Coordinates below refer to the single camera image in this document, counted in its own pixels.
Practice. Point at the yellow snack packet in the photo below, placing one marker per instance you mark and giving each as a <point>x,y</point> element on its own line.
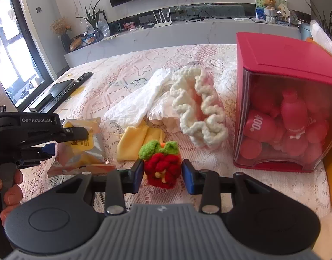
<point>84,146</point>

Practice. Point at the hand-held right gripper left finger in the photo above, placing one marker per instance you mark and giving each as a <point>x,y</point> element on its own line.
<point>138,176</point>

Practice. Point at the marble television console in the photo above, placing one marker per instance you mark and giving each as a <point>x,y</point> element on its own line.
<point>182,32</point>

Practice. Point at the round paper fan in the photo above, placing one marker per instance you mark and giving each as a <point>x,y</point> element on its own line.
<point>285,10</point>

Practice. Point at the person's left hand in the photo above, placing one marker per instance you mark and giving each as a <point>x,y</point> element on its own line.
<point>13,195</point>

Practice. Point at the green picture board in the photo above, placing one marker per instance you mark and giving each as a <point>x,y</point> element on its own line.
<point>259,5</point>

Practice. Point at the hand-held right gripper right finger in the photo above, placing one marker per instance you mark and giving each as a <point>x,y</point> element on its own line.
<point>187,178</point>

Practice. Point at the red crochet strawberry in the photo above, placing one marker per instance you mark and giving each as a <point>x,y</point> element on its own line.
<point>161,165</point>

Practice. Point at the white textured cloth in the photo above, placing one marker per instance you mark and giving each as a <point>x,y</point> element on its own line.
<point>324,35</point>

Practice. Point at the brown teddy bear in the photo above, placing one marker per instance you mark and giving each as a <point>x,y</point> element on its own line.
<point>269,2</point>

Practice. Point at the lace tablecloth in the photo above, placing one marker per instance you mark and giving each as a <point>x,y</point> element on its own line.
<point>128,67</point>

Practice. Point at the yellow cloth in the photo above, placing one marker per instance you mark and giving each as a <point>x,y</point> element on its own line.
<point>136,143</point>

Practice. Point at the vase of dried flowers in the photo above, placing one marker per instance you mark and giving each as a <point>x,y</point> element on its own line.
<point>63,32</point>

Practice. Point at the long-leaf potted plant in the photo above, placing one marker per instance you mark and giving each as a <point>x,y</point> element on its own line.
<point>324,19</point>

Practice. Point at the glass sliding door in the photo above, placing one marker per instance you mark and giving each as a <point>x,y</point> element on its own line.
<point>17,54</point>

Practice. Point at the white router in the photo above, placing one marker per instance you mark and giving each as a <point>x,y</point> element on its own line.
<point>162,23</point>

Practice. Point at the grey soundbar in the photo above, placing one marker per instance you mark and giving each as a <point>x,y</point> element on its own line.
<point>217,10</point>

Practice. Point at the brown wooden ornament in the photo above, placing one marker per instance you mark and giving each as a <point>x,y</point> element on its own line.
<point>76,44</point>

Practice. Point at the flat black box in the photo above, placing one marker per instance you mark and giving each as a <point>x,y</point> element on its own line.
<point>50,97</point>

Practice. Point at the green plant in glass vase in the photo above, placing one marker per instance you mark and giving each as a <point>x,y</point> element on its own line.
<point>95,24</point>

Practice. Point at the white pink knitted scrunchie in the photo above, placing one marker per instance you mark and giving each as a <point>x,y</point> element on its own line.
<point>198,105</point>

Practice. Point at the red box of pink sponges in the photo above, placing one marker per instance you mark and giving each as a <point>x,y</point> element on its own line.
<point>282,108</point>

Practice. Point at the white plastic bag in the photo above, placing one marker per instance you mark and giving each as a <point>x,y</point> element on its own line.
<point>138,97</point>

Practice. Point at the blue trash can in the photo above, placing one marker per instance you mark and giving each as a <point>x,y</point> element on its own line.
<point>305,31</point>

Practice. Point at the pink photo frame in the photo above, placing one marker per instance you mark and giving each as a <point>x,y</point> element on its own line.
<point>129,26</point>

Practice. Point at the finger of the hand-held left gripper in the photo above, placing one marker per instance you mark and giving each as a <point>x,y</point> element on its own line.
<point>50,151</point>
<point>73,134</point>

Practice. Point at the black remote control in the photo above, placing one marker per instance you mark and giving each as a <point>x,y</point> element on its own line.
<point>73,84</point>

